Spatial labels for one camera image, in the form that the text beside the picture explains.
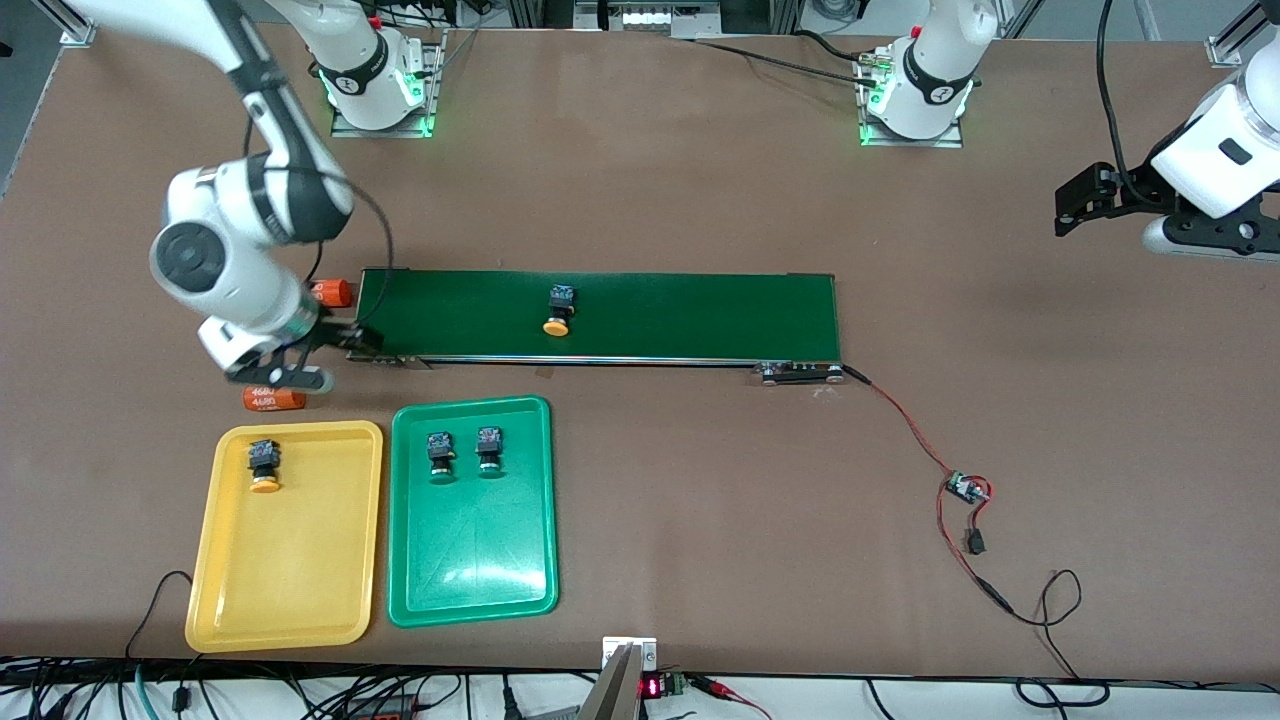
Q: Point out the red digit display module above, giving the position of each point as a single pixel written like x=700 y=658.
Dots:
x=655 y=687

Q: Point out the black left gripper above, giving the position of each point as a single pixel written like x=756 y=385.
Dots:
x=1143 y=193

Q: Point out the yellow push button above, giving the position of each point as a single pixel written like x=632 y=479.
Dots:
x=558 y=308
x=264 y=463

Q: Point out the green belt conveyor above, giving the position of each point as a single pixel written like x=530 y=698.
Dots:
x=650 y=315

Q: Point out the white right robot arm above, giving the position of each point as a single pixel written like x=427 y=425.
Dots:
x=230 y=250

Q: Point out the aluminium camera mount bar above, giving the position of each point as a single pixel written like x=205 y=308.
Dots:
x=618 y=680

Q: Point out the green plastic tray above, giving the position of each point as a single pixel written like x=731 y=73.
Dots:
x=470 y=540

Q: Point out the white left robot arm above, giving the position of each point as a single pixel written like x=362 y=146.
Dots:
x=1220 y=150

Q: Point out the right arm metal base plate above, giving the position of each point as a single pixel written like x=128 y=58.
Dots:
x=435 y=80

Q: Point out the yellow plastic tray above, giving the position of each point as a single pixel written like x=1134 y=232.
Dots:
x=285 y=560

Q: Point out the small controller circuit board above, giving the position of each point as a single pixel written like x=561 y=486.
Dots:
x=965 y=488

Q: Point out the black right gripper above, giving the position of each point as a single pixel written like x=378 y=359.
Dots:
x=327 y=333

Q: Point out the grey equipment box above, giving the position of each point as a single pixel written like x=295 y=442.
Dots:
x=650 y=18

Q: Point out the red clip lead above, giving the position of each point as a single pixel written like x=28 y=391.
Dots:
x=715 y=686

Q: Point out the black inline switch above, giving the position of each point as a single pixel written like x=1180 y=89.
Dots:
x=976 y=543

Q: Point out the aluminium corner bracket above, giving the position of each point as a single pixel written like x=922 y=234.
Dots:
x=1225 y=50
x=75 y=30

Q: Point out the green push button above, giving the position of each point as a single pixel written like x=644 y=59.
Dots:
x=489 y=448
x=441 y=452

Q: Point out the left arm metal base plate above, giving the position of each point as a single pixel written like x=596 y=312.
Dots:
x=910 y=142

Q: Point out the orange cylinder with white print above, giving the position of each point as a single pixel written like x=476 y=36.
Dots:
x=275 y=401
x=337 y=293

